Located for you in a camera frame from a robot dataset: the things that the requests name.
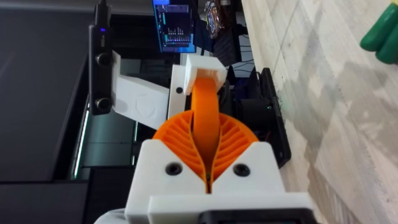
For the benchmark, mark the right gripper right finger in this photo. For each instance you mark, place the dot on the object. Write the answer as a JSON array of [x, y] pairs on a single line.
[[248, 177]]

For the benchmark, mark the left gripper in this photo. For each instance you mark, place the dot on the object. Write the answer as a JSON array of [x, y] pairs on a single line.
[[140, 99]]

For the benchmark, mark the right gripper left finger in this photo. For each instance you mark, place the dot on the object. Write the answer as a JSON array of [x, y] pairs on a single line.
[[155, 174]]

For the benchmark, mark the green toy vegetable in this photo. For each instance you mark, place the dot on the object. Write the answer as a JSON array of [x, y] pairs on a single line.
[[381, 37]]

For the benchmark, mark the computer monitor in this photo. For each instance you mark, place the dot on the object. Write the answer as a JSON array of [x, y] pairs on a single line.
[[174, 28]]

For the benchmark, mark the shiny snack bag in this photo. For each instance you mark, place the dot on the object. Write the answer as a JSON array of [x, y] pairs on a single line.
[[216, 17]]

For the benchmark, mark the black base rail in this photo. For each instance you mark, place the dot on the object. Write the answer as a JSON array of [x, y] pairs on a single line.
[[279, 137]]

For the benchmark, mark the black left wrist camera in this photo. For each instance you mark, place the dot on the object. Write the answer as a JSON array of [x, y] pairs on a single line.
[[101, 77]]

